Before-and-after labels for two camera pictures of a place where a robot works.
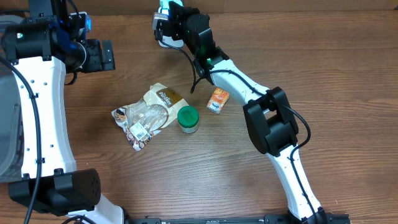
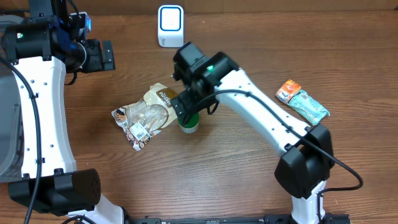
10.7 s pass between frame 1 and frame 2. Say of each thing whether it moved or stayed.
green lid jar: stayed
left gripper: stayed
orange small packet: moved
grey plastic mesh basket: stayed
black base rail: stayed
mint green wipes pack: moved
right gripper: moved
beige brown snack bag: stayed
